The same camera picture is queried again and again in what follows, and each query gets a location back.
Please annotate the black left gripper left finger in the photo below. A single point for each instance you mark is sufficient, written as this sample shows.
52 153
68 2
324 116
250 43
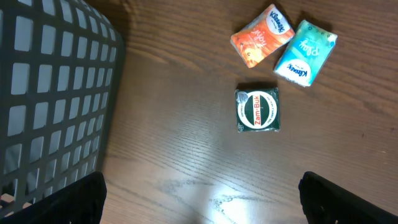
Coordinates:
79 202

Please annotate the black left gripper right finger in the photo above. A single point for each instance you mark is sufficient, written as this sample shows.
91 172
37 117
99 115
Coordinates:
325 202

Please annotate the black box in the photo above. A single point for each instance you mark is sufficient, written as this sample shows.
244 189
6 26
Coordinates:
257 110

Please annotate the teal kleenex tissue pack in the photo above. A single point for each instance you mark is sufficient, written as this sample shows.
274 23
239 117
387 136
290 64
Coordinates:
306 54

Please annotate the orange tissue pack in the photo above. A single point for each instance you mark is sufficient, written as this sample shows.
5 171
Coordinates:
264 35

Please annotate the grey plastic basket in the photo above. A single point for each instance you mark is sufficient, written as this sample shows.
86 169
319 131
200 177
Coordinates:
60 66

